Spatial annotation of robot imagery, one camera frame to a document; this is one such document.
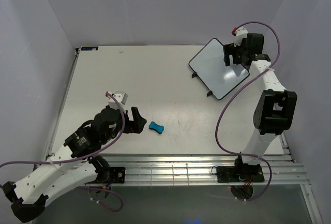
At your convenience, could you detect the blue whiteboard eraser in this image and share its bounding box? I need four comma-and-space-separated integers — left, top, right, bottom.
148, 121, 164, 134

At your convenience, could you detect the small black-framed whiteboard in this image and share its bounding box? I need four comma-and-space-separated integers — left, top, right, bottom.
188, 38, 250, 100

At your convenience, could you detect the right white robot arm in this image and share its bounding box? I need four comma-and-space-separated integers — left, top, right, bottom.
223, 28, 297, 181

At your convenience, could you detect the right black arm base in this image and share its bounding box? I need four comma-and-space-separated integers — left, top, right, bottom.
211, 166, 265, 183

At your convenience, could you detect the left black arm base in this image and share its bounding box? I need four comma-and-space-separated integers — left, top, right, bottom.
99, 167, 126, 184

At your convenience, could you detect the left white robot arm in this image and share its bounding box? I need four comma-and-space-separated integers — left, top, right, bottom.
2, 106, 147, 223

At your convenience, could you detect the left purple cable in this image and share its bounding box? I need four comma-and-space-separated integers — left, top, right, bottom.
0, 93, 124, 212

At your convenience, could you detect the purple cable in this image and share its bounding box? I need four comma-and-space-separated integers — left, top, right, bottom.
0, 93, 124, 212
206, 21, 282, 202

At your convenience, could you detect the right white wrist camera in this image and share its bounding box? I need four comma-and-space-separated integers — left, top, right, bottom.
232, 26, 248, 47

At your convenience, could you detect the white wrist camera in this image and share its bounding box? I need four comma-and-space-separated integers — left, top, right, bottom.
232, 26, 248, 47
106, 91, 128, 110

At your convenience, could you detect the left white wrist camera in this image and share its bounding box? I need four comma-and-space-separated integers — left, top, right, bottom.
106, 91, 128, 110

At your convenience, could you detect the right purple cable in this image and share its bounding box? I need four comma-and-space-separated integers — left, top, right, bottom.
206, 21, 282, 202

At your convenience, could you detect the wire whiteboard stand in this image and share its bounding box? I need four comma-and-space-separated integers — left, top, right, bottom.
191, 71, 213, 97

